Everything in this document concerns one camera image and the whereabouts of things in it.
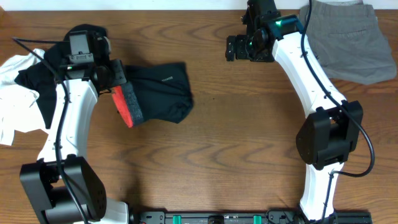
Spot black leggings with coral waistband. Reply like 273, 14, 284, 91
111, 62, 194, 128

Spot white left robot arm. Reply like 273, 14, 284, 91
19, 59, 129, 223

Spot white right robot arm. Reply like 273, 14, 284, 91
225, 11, 370, 223

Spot black garment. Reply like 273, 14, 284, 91
14, 24, 108, 130

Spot grey folded trousers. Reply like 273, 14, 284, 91
298, 1, 397, 85

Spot white t-shirt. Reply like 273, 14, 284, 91
1, 54, 48, 146

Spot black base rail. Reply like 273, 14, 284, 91
129, 209, 373, 224

